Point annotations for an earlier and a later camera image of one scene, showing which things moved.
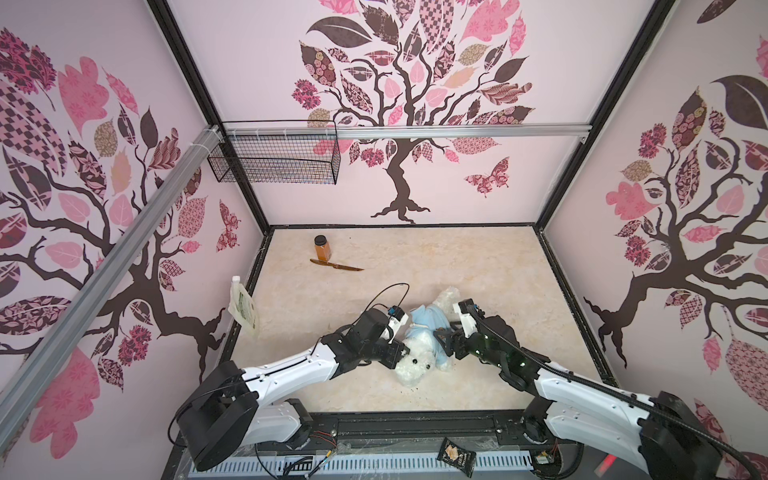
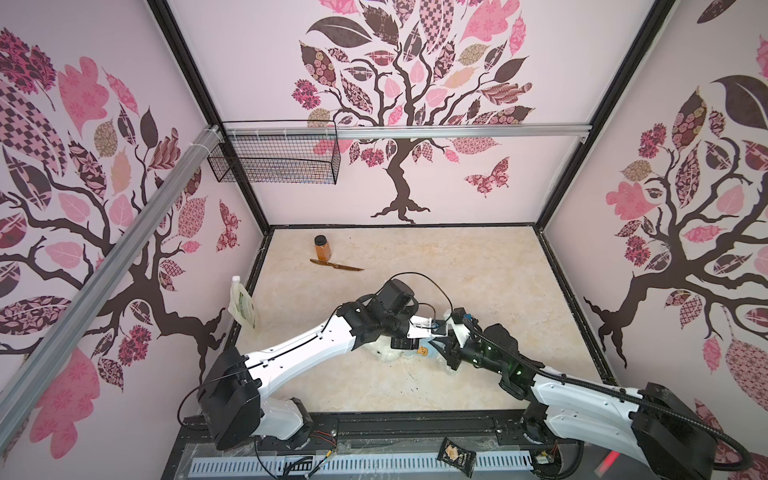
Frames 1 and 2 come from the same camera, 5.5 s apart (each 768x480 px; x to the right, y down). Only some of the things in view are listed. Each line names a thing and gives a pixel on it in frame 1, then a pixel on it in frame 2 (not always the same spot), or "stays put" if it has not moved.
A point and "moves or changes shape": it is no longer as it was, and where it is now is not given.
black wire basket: x=277 y=152 stays put
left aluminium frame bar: x=74 y=318 stays put
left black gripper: x=397 y=351 to x=404 y=344
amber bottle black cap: x=323 y=248 stays put
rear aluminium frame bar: x=230 y=131 stays put
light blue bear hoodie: x=428 y=320 moves or changes shape
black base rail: x=423 y=431 stays put
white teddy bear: x=420 y=359 moves or changes shape
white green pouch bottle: x=242 y=303 stays put
